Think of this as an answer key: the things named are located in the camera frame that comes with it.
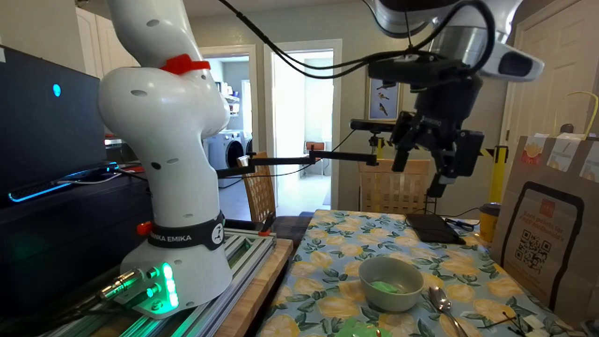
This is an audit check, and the black tablet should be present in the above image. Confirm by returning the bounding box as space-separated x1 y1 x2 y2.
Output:
405 211 466 245

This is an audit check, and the brown paper takeaway bag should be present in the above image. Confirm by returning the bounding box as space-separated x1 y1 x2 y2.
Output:
493 89 599 329

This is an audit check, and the white panel door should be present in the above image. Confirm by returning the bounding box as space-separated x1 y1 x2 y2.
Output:
502 0 599 147

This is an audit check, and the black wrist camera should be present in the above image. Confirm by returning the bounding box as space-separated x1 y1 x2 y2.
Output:
367 54 438 82

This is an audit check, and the white washing machine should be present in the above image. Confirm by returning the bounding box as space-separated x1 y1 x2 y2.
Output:
208 128 255 173

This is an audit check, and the green plastic sachet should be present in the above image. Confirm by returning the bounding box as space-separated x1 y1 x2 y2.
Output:
369 278 408 297
335 316 382 337

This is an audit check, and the yellow barrier post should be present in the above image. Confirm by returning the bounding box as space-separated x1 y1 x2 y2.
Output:
489 143 511 203

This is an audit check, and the black stereo camera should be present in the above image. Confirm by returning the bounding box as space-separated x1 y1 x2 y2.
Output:
350 117 399 134

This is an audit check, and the aluminium rail base frame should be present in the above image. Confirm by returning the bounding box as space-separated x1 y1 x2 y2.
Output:
55 230 277 337

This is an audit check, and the wicker chair back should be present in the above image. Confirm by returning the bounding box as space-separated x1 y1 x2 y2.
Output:
242 151 277 231
358 157 438 216

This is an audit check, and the black desk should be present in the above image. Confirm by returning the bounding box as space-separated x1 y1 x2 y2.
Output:
0 166 156 325

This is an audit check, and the grey round bowl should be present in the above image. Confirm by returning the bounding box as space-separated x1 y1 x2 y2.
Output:
360 256 425 314

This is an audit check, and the wooden board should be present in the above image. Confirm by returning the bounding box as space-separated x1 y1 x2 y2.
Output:
214 235 296 337

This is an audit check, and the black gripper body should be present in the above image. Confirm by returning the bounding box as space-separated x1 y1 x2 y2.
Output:
414 74 485 149

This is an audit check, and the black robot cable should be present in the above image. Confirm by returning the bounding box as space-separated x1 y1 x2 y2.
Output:
217 0 498 82

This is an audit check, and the white wall cabinet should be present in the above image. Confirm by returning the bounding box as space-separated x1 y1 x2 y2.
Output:
73 5 141 80

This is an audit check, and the framed wall picture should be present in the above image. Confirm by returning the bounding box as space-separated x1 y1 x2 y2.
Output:
365 76 405 123

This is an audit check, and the yellow cup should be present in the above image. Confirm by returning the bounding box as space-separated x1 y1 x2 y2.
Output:
478 201 502 245

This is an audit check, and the lemon print tablecloth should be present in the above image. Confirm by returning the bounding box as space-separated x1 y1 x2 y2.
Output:
259 207 577 337

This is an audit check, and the metal spoon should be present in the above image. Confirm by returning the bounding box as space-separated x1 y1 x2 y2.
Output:
427 284 470 337

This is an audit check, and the black monitor screen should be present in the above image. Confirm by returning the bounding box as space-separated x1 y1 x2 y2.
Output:
0 42 109 211

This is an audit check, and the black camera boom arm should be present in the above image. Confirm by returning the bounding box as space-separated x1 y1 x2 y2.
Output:
217 140 380 179

